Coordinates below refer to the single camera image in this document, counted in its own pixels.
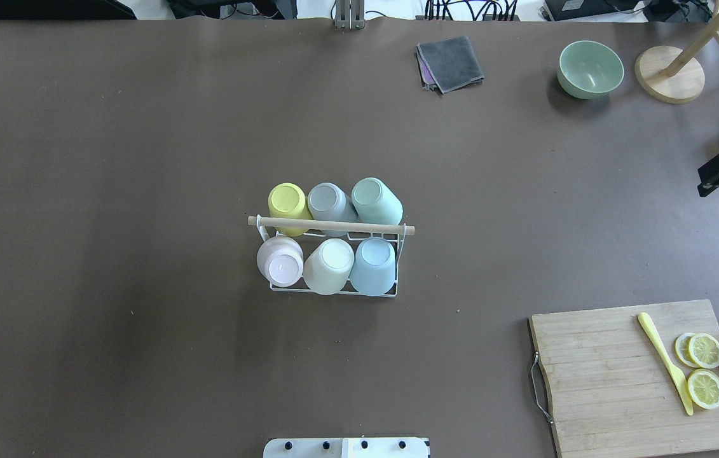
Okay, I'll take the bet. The green cup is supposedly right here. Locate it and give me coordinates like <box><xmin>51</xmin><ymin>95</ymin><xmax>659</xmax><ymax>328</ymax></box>
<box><xmin>351</xmin><ymin>177</ymin><xmax>404</xmax><ymax>225</ymax></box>

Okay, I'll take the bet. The pink cup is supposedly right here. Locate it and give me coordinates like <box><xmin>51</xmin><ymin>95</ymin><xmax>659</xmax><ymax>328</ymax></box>
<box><xmin>256</xmin><ymin>235</ymin><xmax>304</xmax><ymax>287</ymax></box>

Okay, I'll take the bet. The light blue cup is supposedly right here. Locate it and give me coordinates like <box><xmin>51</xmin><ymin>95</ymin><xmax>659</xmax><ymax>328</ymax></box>
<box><xmin>349</xmin><ymin>237</ymin><xmax>396</xmax><ymax>296</ymax></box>

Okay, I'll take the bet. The grey cup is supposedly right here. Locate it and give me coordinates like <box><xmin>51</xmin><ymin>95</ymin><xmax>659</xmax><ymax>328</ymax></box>
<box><xmin>307</xmin><ymin>183</ymin><xmax>359</xmax><ymax>223</ymax></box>

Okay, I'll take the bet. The cream white cup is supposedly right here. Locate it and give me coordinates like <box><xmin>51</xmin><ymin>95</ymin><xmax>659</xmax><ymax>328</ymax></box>
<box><xmin>302</xmin><ymin>239</ymin><xmax>355</xmax><ymax>295</ymax></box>

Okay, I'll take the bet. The yellow cup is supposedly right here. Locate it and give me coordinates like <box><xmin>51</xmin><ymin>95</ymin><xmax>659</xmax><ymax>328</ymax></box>
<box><xmin>267</xmin><ymin>183</ymin><xmax>313</xmax><ymax>221</ymax></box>

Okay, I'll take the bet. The wooden mug tree stand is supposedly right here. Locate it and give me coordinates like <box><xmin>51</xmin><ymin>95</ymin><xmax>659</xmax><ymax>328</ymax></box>
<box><xmin>633</xmin><ymin>11</ymin><xmax>719</xmax><ymax>104</ymax></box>

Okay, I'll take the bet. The green bowl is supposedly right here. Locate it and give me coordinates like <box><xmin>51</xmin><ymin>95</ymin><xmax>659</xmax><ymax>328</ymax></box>
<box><xmin>556</xmin><ymin>40</ymin><xmax>626</xmax><ymax>101</ymax></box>

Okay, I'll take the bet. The lemon slice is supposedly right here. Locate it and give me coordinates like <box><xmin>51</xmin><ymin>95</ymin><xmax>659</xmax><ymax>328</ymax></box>
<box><xmin>674</xmin><ymin>331</ymin><xmax>699</xmax><ymax>368</ymax></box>
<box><xmin>687</xmin><ymin>333</ymin><xmax>719</xmax><ymax>369</ymax></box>
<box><xmin>687</xmin><ymin>368</ymin><xmax>719</xmax><ymax>410</ymax></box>

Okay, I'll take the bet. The yellow plastic knife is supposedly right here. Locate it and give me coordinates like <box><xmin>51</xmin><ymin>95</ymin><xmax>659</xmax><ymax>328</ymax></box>
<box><xmin>636</xmin><ymin>311</ymin><xmax>694</xmax><ymax>415</ymax></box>

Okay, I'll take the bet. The bamboo cutting board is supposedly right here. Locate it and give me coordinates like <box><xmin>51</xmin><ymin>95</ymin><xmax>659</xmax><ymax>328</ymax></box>
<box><xmin>530</xmin><ymin>300</ymin><xmax>719</xmax><ymax>457</ymax></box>

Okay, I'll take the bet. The grey cloth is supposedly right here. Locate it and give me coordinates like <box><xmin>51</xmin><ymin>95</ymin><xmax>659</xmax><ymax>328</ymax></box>
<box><xmin>416</xmin><ymin>35</ymin><xmax>485</xmax><ymax>95</ymax></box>

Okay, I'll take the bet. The pink cloth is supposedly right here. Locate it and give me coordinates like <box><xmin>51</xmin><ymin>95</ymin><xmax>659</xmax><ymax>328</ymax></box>
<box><xmin>415</xmin><ymin>52</ymin><xmax>437</xmax><ymax>91</ymax></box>

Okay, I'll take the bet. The white wire cup holder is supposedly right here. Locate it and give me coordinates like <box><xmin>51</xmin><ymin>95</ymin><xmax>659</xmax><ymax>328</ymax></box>
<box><xmin>248</xmin><ymin>215</ymin><xmax>415</xmax><ymax>298</ymax></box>

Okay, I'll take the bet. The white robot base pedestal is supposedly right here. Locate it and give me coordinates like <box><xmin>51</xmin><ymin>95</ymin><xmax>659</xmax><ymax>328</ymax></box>
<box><xmin>263</xmin><ymin>436</ymin><xmax>431</xmax><ymax>457</ymax></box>

